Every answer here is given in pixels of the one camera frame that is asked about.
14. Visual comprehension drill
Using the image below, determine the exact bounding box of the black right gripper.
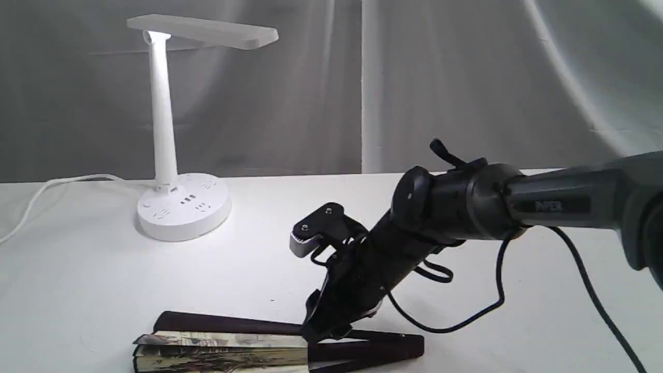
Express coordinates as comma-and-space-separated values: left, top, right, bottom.
300, 211, 441, 344

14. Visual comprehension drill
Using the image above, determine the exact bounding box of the painted paper folding fan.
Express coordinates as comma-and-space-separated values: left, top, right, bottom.
133, 311, 425, 372

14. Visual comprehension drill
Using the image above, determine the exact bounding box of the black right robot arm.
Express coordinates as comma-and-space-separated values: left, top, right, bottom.
291, 151, 662, 342

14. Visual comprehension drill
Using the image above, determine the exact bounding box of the white desk lamp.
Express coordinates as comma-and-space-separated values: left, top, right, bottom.
126, 14, 279, 242

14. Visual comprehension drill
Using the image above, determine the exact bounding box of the grey fabric backdrop curtain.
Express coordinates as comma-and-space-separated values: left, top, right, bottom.
1, 1, 661, 182

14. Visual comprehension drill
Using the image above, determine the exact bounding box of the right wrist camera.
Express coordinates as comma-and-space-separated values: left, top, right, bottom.
289, 202, 368, 258

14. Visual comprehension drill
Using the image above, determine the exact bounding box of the white cable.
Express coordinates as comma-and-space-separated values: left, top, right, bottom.
0, 175, 154, 246

